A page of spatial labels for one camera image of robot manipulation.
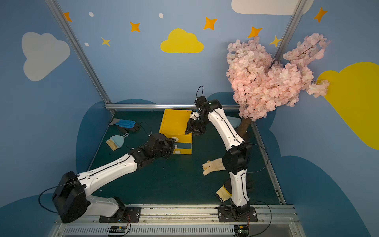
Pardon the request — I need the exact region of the yellow drawer cabinet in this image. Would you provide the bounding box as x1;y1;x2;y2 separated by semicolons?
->
159;109;192;155

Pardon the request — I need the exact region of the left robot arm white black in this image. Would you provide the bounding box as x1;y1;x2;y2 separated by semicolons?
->
52;133;176;224

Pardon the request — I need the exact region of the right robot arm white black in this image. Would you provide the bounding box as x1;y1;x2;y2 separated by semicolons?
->
185;96;251;219

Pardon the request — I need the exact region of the blue black work glove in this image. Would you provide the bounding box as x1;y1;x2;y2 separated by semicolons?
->
109;118;140;132

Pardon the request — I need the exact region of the light blue dustpan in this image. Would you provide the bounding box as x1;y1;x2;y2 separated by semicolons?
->
227;116;241;128

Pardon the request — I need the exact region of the cream knit glove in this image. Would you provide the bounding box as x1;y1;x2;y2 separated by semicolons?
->
202;158;226;176

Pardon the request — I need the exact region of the small blue hand brush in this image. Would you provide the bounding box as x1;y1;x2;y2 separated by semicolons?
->
106;133;130;151

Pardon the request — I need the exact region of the pink cherry blossom tree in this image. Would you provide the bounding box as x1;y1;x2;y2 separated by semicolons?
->
226;33;330;136

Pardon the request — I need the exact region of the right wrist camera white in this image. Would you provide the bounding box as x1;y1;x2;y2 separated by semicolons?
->
190;109;200;120

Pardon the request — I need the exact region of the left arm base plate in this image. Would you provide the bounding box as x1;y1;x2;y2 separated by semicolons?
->
99;206;142;223

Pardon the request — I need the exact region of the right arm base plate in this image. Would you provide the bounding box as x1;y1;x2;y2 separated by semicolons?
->
217;205;258;223

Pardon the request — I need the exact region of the aluminium rail frame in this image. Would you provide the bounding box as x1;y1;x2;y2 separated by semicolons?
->
49;204;306;237

